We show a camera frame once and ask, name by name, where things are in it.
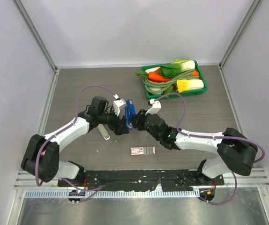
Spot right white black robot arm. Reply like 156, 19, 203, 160
131, 110, 258, 185

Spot green plastic tray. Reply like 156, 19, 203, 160
135, 60, 208, 99

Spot red white staple box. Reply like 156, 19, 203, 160
130, 147, 156, 156

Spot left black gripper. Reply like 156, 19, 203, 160
98, 106, 129, 135

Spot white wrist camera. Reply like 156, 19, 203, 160
112, 94, 127, 116
145, 99, 162, 115

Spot green toy long beans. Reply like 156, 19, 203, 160
142, 70, 200, 95

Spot blue stapler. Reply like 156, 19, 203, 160
125, 100, 136, 130

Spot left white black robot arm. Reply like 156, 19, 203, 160
21, 96, 129, 187

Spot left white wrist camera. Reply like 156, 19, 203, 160
112, 94, 127, 116

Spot yellow white toy cabbage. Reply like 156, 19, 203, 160
176, 79, 204, 93

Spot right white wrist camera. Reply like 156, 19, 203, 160
145, 99, 162, 115

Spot orange toy carrot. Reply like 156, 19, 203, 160
148, 72, 171, 83

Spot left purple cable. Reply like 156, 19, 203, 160
35, 84, 121, 203

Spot purple cable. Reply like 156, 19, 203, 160
35, 84, 121, 203
155, 92, 266, 205

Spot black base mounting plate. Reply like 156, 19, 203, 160
68, 169, 224, 192

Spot white green toy bok choy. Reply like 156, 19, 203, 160
160, 59, 195, 77

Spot white toy radish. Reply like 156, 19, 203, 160
144, 67, 161, 74

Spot white beige stapler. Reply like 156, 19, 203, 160
97, 124, 110, 140

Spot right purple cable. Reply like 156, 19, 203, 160
155, 92, 266, 205

